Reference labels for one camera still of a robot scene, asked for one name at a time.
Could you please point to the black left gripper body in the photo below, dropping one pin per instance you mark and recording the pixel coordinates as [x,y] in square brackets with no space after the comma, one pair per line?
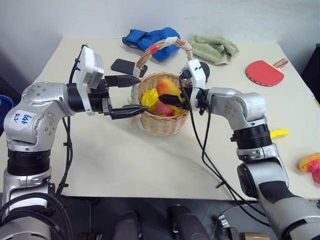
[98,100]

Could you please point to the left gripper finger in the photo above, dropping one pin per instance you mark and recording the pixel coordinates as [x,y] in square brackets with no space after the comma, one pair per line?
[122,81]
[127,111]

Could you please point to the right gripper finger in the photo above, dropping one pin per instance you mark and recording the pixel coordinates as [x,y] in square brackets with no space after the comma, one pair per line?
[170,97]
[178,104]

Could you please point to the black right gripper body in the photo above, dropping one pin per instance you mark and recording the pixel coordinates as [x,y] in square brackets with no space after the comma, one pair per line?
[187,98]

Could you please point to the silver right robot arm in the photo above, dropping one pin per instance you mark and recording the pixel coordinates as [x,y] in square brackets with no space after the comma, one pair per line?
[252,110]

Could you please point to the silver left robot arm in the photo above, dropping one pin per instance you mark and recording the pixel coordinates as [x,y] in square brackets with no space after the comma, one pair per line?
[42,100]

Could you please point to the small yellow fruit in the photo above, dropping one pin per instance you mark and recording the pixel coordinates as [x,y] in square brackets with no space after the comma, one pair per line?
[178,111]

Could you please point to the orange yellow mango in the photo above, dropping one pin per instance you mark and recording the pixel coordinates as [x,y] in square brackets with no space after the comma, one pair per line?
[166,86]

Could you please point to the red pink peach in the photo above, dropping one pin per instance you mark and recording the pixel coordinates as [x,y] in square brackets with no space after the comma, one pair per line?
[163,108]

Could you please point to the black flat phone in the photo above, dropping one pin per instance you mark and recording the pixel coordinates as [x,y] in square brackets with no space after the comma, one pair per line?
[122,66]

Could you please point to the yellow star fruit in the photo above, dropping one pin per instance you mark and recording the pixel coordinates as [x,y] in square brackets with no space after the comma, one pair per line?
[149,98]

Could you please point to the blue padded glove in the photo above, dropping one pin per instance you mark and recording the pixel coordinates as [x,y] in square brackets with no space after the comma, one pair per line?
[155,40]

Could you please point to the green towel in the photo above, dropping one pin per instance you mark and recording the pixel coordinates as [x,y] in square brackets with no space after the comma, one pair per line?
[212,48]

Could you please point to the white handwritten sticker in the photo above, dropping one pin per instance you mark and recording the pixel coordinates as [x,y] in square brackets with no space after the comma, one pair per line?
[22,118]

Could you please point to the red table tennis paddle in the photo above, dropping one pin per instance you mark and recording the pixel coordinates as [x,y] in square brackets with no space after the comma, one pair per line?
[263,73]

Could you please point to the blue bin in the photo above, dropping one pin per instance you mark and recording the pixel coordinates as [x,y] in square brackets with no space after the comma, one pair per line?
[5,106]

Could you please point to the yellow banana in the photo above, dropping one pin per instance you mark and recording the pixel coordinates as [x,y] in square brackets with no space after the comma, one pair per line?
[280,132]

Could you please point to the dark rounded shape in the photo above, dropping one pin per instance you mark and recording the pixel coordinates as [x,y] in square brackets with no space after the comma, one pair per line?
[128,226]
[187,223]

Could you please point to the black chair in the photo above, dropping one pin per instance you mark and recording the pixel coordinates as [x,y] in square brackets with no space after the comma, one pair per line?
[312,75]

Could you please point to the yellow red mango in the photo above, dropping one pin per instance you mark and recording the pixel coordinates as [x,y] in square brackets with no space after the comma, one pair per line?
[308,162]

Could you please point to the red fruit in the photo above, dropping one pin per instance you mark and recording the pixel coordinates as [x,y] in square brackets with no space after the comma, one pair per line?
[317,177]

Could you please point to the brown wooden block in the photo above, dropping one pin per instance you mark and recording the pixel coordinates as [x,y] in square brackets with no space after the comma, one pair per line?
[256,236]

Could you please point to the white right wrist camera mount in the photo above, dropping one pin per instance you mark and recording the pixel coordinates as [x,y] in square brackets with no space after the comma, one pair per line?
[197,75]

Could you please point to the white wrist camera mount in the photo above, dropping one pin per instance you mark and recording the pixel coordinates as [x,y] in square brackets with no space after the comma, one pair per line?
[87,65]
[197,75]

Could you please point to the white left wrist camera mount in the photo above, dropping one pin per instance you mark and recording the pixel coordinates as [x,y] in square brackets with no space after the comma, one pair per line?
[87,65]

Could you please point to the silver metal bracket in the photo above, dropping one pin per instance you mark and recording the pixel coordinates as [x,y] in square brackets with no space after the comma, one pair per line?
[226,228]

